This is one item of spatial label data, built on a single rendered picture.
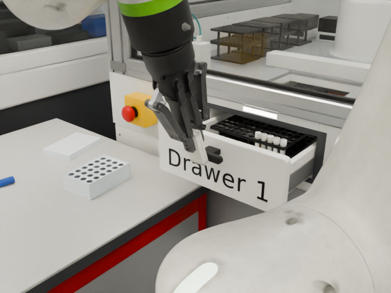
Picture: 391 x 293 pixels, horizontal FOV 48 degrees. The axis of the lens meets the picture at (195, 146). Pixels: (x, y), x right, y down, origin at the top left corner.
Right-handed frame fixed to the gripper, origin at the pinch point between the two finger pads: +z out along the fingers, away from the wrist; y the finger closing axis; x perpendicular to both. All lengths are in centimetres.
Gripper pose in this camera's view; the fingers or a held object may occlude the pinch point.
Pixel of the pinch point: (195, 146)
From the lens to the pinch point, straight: 75.3
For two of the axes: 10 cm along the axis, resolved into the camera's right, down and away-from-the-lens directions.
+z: 2.2, 7.5, 6.2
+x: 7.7, 2.6, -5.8
